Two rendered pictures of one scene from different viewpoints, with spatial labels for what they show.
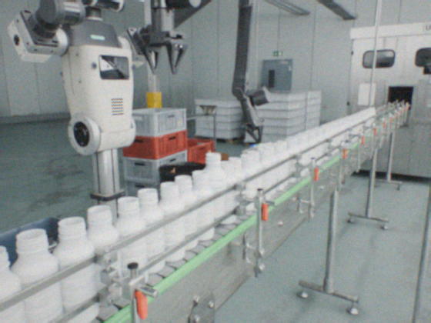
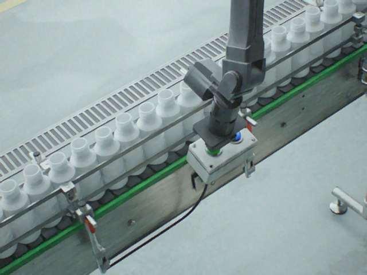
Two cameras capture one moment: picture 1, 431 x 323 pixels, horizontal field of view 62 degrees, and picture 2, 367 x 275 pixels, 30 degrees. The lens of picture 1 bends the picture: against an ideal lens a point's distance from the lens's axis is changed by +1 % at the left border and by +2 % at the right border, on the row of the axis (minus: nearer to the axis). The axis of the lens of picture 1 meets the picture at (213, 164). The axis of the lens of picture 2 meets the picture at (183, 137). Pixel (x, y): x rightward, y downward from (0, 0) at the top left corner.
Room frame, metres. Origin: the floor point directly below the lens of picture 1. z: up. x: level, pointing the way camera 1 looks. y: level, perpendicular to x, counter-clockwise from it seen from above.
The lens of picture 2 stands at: (2.52, 0.24, 2.19)
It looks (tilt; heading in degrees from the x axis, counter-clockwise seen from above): 43 degrees down; 207
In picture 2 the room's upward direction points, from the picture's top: 9 degrees counter-clockwise
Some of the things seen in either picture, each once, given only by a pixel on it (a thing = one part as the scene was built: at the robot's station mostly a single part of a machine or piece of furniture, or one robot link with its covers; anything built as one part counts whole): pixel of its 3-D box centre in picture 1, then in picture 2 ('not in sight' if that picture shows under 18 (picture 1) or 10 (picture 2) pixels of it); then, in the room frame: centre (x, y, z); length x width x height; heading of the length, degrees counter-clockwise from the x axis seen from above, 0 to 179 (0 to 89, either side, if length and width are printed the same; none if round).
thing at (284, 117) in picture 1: (275, 118); not in sight; (8.06, -1.43, 0.59); 1.24 x 1.03 x 1.17; 150
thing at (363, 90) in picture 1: (366, 93); not in sight; (5.10, -2.16, 1.22); 0.23 x 0.03 x 0.32; 58
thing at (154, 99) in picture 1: (154, 110); not in sight; (11.15, 1.83, 0.55); 0.40 x 0.40 x 1.10; 58
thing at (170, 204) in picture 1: (170, 221); not in sight; (0.71, 0.09, 1.08); 0.06 x 0.06 x 0.17
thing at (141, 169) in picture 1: (156, 163); not in sight; (3.60, 0.59, 0.55); 0.61 x 0.41 x 0.22; 155
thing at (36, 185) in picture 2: (322, 143); (41, 195); (1.72, -0.54, 1.08); 0.06 x 0.06 x 0.17
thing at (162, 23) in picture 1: (162, 25); not in sight; (0.95, 0.13, 1.51); 0.10 x 0.07 x 0.07; 59
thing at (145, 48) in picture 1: (158, 55); not in sight; (0.96, 0.14, 1.44); 0.07 x 0.07 x 0.09; 59
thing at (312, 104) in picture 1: (295, 113); not in sight; (9.46, -2.18, 0.59); 1.25 x 1.03 x 1.17; 149
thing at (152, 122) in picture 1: (155, 121); not in sight; (3.60, 0.59, 1.00); 0.61 x 0.41 x 0.22; 155
